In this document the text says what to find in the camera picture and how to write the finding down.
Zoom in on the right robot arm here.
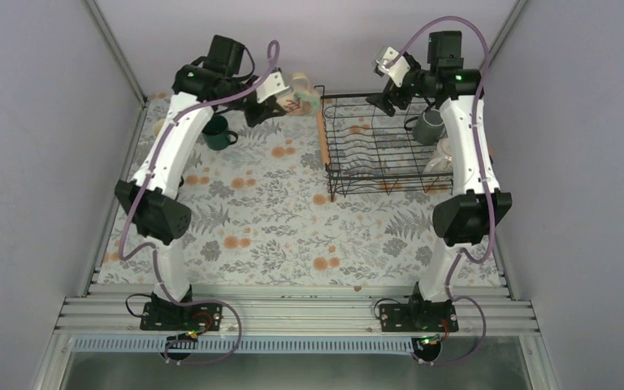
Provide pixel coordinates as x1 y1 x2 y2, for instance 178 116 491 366
375 31 512 331

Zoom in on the grey mug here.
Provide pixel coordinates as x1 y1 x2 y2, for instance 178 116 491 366
404 109 445 146

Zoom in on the left wooden rack handle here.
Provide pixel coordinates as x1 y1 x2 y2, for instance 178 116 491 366
316 110 330 167

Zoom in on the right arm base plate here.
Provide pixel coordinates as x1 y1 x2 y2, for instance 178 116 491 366
375 299 459 333

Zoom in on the floral pastel mug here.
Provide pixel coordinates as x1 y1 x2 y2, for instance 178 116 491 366
277 72 321 116

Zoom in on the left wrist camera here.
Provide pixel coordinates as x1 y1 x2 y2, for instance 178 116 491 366
255 71 289 103

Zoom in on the black wire dish rack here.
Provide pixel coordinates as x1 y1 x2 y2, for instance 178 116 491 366
320 93 453 198

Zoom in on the white mug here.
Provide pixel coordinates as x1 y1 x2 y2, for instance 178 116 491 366
422 137 453 174

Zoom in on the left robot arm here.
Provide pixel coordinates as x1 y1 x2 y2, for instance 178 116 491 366
115 35 288 329

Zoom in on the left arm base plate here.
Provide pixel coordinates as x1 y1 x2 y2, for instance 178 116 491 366
139 302 223 333

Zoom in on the cream ribbed mug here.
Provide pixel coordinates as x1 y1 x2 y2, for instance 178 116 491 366
152 119 165 137

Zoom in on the dark green mug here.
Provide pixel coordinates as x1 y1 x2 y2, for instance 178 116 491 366
201 115 239 151

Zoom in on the slotted cable duct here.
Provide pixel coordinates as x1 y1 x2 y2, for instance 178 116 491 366
70 335 413 355

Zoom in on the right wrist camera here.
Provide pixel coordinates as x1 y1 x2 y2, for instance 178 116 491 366
373 46 412 88

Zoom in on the floral tablecloth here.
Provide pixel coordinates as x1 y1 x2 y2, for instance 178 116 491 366
99 92 502 288

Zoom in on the aluminium rail frame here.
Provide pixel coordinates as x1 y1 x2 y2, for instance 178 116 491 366
34 283 557 389

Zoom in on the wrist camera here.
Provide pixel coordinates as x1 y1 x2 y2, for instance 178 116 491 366
255 71 289 103
373 46 412 88

